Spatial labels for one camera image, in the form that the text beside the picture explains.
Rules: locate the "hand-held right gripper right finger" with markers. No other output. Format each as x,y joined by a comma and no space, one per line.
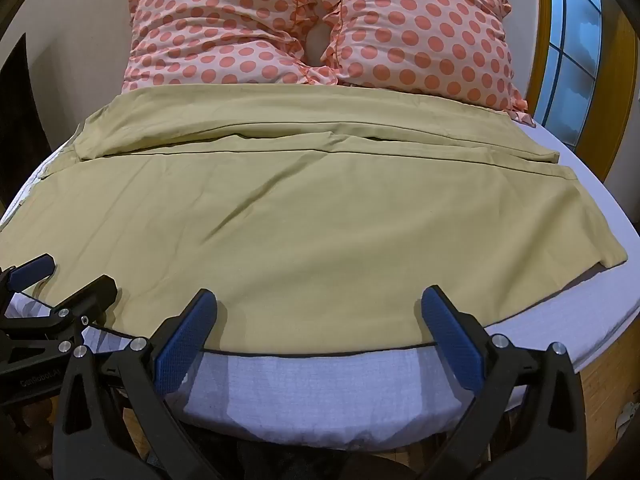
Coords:
450,335

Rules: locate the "pink polka dot pillow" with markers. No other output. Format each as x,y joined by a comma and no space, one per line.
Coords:
425,30
210,35

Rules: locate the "olive yellow bed sheet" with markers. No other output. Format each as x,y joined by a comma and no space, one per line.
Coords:
310,220

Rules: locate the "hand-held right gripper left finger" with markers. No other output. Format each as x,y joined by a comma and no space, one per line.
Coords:
184,345

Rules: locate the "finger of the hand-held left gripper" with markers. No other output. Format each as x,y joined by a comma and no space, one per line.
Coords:
85,301
34,268

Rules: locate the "dark wooden door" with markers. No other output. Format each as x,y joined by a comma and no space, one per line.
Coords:
25,90

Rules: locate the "wooden framed window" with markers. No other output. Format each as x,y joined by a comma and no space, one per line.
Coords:
575,50

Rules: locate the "bed with white sheet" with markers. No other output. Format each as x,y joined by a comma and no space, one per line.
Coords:
310,395

